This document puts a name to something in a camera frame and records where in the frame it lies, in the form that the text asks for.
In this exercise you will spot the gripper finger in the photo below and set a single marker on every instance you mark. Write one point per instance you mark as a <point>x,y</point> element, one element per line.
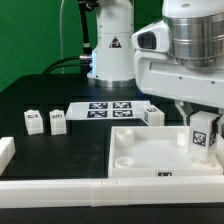
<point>220,125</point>

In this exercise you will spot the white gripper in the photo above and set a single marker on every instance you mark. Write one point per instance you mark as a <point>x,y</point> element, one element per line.
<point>181,59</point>

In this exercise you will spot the white square tabletop part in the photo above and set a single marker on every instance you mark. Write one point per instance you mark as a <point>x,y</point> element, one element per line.
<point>147,151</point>

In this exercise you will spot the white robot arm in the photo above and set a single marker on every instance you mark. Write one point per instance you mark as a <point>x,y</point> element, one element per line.
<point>111,62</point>

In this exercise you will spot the white right fence block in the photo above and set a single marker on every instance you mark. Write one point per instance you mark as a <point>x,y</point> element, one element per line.
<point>220,150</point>

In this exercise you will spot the white fence block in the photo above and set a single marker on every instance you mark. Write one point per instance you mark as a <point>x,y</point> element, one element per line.
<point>7,151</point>
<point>220,150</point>

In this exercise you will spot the white sheet with tags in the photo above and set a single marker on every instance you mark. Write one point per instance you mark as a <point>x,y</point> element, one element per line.
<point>105,110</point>

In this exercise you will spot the white left fence block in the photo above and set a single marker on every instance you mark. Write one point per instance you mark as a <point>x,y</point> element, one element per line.
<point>7,151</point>

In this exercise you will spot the white front fence rail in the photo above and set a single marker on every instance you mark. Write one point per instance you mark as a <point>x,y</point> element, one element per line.
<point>111,192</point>

